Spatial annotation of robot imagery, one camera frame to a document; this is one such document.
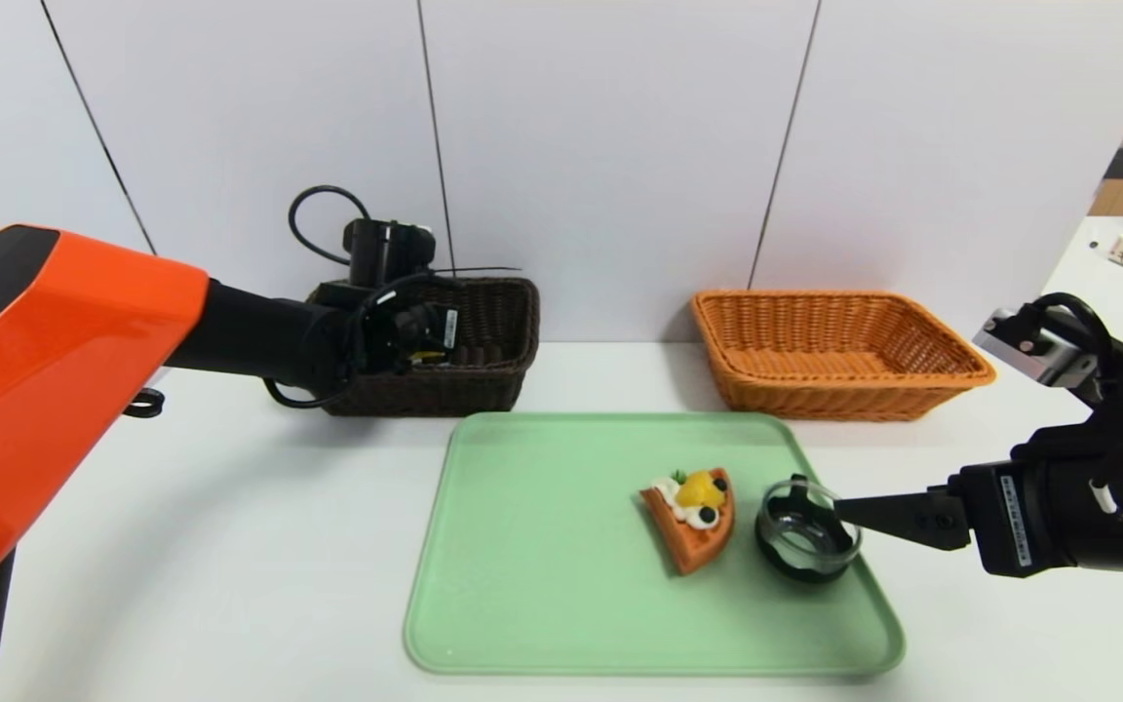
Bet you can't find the black left wrist camera cable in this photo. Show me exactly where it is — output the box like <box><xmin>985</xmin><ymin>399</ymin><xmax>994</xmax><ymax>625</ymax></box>
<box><xmin>289</xmin><ymin>185</ymin><xmax>372</xmax><ymax>266</ymax></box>

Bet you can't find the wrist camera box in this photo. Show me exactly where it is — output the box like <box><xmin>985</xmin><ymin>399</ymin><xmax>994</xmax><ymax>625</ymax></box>
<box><xmin>342</xmin><ymin>218</ymin><xmax>438</xmax><ymax>286</ymax></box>
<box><xmin>973</xmin><ymin>310</ymin><xmax>1104</xmax><ymax>389</ymax></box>

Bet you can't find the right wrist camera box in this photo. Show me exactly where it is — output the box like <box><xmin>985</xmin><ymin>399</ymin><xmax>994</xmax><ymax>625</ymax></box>
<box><xmin>973</xmin><ymin>310</ymin><xmax>1104</xmax><ymax>389</ymax></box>

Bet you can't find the light green plastic tray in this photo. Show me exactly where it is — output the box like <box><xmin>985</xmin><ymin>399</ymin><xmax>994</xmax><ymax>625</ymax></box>
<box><xmin>403</xmin><ymin>411</ymin><xmax>906</xmax><ymax>677</ymax></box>

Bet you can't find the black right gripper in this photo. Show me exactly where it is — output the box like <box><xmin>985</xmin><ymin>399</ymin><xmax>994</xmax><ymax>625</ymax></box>
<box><xmin>833</xmin><ymin>459</ymin><xmax>1123</xmax><ymax>579</ymax></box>

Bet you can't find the toy waffle slice with fruit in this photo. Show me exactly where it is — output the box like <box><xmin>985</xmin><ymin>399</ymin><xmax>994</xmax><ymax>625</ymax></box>
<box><xmin>639</xmin><ymin>468</ymin><xmax>736</xmax><ymax>576</ymax></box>

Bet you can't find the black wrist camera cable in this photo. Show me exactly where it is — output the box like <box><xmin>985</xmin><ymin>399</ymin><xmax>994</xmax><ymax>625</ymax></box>
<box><xmin>289</xmin><ymin>185</ymin><xmax>372</xmax><ymax>266</ymax></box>
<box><xmin>1020</xmin><ymin>292</ymin><xmax>1118</xmax><ymax>376</ymax></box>

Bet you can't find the dark brown wicker basket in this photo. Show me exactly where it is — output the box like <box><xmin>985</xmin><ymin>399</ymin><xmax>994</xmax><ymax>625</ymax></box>
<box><xmin>306</xmin><ymin>277</ymin><xmax>540</xmax><ymax>418</ymax></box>

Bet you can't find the orange wicker basket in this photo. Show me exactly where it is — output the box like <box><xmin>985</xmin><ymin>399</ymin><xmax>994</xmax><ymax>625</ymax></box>
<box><xmin>690</xmin><ymin>290</ymin><xmax>997</xmax><ymax>422</ymax></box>

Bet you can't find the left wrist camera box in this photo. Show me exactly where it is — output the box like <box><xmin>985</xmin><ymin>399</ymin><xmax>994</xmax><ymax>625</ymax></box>
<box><xmin>342</xmin><ymin>218</ymin><xmax>438</xmax><ymax>286</ymax></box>

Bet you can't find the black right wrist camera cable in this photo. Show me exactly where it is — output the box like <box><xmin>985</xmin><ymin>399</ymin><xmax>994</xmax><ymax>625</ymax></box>
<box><xmin>1020</xmin><ymin>292</ymin><xmax>1118</xmax><ymax>376</ymax></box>

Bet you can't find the white side table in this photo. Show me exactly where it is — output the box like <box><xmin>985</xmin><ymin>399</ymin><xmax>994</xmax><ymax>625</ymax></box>
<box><xmin>1044</xmin><ymin>214</ymin><xmax>1123</xmax><ymax>323</ymax></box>

